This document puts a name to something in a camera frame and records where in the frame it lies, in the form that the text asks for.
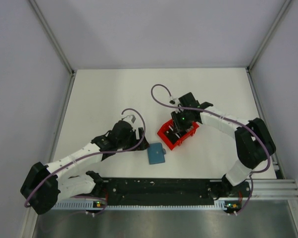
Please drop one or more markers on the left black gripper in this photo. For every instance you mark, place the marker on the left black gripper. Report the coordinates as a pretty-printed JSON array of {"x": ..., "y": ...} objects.
[{"x": 142, "y": 146}]

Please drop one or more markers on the aluminium frame post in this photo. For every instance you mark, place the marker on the aluminium frame post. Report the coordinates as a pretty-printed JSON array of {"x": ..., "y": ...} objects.
[
  {"x": 50, "y": 35},
  {"x": 270, "y": 33}
]

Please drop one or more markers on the blue leather card holder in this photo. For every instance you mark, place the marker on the blue leather card holder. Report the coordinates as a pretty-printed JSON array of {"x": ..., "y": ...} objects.
[{"x": 156, "y": 154}]

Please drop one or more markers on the aluminium frame rail right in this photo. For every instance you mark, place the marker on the aluminium frame rail right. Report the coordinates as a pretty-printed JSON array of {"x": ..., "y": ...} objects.
[{"x": 275, "y": 189}]

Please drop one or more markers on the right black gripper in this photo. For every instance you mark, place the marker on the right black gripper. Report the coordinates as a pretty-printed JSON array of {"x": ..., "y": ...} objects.
[{"x": 177, "y": 126}]

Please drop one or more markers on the red plastic bin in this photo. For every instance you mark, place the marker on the red plastic bin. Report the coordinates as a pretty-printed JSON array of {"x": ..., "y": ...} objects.
[{"x": 173, "y": 139}]

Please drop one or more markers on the right aluminium frame post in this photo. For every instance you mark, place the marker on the right aluminium frame post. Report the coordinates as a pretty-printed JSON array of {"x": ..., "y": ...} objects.
[{"x": 270, "y": 33}]

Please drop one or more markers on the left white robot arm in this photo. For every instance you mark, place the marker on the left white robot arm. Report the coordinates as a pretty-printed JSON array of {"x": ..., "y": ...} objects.
[{"x": 47, "y": 184}]

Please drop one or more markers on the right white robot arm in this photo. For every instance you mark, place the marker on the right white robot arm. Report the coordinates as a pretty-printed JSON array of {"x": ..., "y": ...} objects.
[{"x": 253, "y": 140}]

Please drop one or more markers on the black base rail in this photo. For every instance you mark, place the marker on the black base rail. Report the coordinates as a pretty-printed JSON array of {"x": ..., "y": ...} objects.
[{"x": 156, "y": 191}]

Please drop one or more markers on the grey slotted cable duct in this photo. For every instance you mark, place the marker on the grey slotted cable duct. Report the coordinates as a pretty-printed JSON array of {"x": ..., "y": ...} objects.
[{"x": 93, "y": 205}]

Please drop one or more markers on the left aluminium frame post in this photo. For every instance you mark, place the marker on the left aluminium frame post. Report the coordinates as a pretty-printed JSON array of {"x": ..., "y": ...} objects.
[{"x": 50, "y": 35}]

